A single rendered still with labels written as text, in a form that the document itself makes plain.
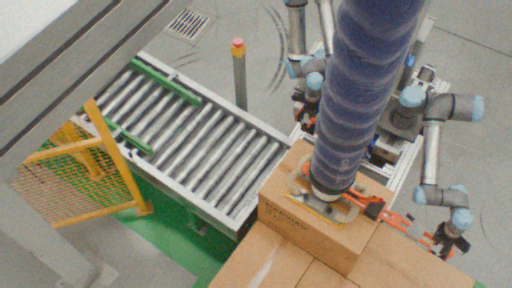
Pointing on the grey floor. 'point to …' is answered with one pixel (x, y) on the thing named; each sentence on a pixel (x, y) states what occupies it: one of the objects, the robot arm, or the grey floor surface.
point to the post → (240, 76)
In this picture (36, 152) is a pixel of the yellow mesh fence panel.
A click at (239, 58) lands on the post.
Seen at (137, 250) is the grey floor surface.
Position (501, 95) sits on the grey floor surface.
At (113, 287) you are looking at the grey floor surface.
